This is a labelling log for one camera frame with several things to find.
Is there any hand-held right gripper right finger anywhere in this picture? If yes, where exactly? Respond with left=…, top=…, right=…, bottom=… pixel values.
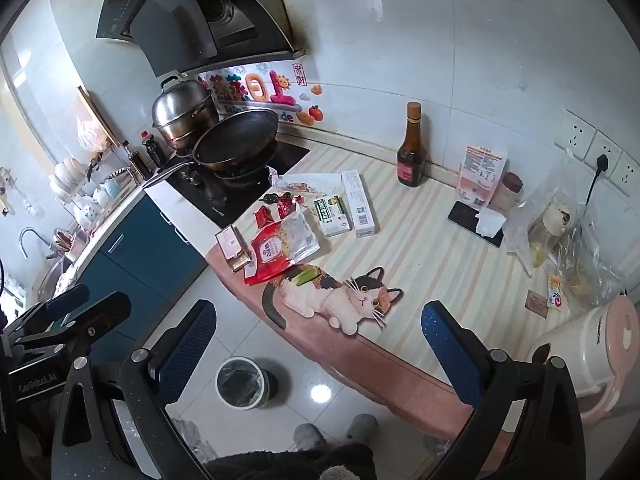
left=421, top=300, right=587, bottom=480

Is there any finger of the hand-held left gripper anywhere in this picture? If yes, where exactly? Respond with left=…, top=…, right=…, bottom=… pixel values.
left=10, top=292, right=132, bottom=362
left=2, top=284, right=91, bottom=341

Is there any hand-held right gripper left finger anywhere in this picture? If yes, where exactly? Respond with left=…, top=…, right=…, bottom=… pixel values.
left=50, top=299, right=218, bottom=480

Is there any white bin with black bag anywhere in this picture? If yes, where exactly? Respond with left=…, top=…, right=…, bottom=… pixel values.
left=216, top=357, right=271, bottom=409

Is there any clear printed plastic wrapper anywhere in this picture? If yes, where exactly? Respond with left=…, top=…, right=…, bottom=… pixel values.
left=270, top=167, right=343, bottom=198

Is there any chopstick holder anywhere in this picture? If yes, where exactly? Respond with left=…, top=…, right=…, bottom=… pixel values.
left=52, top=227, right=76, bottom=253

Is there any blue kitchen cabinet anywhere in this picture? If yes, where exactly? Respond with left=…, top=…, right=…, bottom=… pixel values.
left=67, top=194, right=211, bottom=356

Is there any steel faucet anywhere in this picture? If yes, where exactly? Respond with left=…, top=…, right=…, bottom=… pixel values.
left=19, top=227, right=53, bottom=260

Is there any crumpled plastic on floor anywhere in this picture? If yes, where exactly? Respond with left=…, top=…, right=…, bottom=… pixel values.
left=172, top=420, right=216, bottom=461

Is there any small brown packet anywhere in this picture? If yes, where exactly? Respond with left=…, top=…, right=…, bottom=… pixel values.
left=525, top=290, right=551, bottom=317

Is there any metal dish rack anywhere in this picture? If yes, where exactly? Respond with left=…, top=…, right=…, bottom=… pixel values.
left=47, top=155, right=146, bottom=236

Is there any grey fluffy slipper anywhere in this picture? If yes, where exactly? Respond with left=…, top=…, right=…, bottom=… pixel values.
left=293, top=423, right=328, bottom=453
left=342, top=414, right=379, bottom=445

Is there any yellow red sachet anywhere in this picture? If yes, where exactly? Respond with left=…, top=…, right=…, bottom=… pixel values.
left=547, top=275, right=568, bottom=308

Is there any stack of white bowls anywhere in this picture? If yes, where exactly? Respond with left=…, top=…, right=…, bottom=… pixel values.
left=49, top=157, right=87, bottom=195

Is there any red white snack bag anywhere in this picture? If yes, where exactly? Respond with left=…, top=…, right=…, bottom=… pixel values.
left=243, top=212, right=321, bottom=286

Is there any pink white electric kettle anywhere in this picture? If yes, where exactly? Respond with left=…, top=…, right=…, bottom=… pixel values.
left=525, top=295, right=640, bottom=418

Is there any cat shaped mat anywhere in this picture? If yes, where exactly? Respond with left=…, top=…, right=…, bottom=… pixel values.
left=262, top=266, right=404, bottom=335

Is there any white tissue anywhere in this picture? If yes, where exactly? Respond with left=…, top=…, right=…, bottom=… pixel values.
left=474, top=208, right=507, bottom=237

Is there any black smartphone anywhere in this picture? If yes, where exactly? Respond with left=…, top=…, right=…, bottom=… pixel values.
left=447, top=201, right=506, bottom=249

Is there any black stove hob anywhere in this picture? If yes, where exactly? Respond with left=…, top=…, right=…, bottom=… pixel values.
left=145, top=141, right=311, bottom=228

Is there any dark seasoning bottle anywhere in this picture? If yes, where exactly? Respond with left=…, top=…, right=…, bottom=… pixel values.
left=124, top=141, right=148, bottom=181

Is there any person's dark fluffy clothing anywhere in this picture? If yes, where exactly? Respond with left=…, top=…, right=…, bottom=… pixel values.
left=205, top=442, right=376, bottom=480

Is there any dark bottle with red cap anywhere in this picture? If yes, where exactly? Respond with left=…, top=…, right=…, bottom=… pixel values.
left=141, top=130, right=162, bottom=168

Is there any crinkled clear plastic bag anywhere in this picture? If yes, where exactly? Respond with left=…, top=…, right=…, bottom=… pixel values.
left=555, top=210, right=628, bottom=308

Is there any jar with brown lid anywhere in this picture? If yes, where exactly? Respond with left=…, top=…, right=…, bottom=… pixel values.
left=487, top=172, right=523, bottom=216

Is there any long white box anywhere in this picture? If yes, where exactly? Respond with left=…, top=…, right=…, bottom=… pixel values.
left=341, top=170, right=376, bottom=239

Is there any pink white pouch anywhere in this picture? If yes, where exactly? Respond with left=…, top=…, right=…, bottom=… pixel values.
left=456, top=145, right=508, bottom=208

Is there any green white box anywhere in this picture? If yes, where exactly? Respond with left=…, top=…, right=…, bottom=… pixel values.
left=313, top=194, right=351, bottom=237

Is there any wooden cutting board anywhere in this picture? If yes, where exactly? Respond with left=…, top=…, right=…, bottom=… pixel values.
left=76, top=85, right=123, bottom=148

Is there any brown glass sauce bottle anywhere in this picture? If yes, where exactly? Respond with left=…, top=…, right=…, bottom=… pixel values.
left=396, top=101, right=426, bottom=189

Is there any dark wok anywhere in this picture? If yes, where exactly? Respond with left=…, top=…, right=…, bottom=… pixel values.
left=142, top=107, right=280, bottom=190

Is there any steel steamer pot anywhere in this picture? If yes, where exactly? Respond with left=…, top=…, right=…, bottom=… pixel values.
left=151, top=76, right=221, bottom=153

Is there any black range hood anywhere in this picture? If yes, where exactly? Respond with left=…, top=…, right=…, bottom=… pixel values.
left=96, top=0, right=306, bottom=78

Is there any black plug with cable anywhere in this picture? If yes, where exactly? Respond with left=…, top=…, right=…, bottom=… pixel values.
left=582, top=154, right=610, bottom=206

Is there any white wall socket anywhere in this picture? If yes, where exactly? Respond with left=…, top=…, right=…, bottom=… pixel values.
left=585, top=130, right=626, bottom=171
left=615, top=152, right=640, bottom=196
left=554, top=110, right=596, bottom=153

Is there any colourful wall sticker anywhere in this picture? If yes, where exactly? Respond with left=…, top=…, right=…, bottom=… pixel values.
left=196, top=62, right=326, bottom=126

